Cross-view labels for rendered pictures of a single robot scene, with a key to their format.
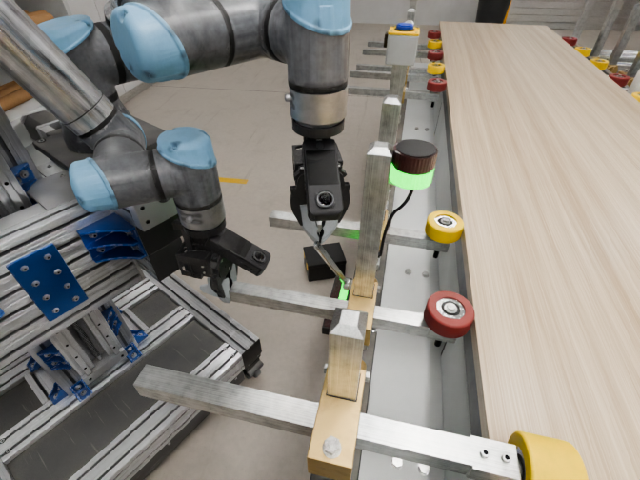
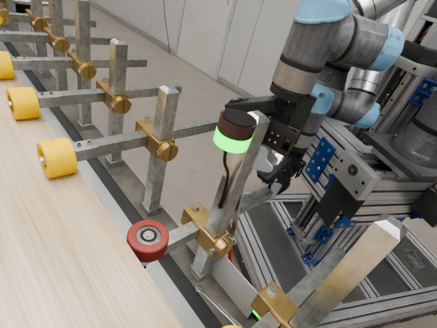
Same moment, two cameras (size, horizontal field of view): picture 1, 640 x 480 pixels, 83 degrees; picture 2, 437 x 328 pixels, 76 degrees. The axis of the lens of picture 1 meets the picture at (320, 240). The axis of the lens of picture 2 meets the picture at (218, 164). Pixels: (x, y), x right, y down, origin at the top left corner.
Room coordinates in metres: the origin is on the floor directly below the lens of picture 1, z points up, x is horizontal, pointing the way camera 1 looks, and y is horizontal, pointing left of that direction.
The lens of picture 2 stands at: (0.62, -0.50, 1.36)
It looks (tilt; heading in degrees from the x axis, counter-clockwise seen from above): 35 degrees down; 115
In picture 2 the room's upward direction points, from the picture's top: 17 degrees clockwise
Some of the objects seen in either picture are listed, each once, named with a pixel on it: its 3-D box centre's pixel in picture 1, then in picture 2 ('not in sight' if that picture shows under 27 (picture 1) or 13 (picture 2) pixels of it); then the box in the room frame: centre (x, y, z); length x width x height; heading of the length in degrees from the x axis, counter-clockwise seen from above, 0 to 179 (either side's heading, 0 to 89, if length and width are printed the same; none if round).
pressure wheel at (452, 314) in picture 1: (444, 326); (145, 250); (0.39, -0.22, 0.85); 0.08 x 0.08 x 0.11
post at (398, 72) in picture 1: (389, 146); not in sight; (0.97, -0.20, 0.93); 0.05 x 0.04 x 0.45; 167
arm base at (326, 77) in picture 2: not in sight; (331, 75); (0.39, 0.80, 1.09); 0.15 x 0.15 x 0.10
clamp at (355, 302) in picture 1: (362, 307); (205, 230); (0.45, -0.08, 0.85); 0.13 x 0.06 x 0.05; 167
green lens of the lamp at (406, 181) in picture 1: (411, 171); (232, 136); (0.46, -0.13, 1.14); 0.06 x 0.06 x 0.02
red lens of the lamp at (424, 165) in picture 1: (414, 155); (237, 123); (0.46, -0.13, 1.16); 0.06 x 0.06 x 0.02
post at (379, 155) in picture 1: (366, 267); (222, 211); (0.47, -0.08, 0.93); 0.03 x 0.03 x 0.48; 77
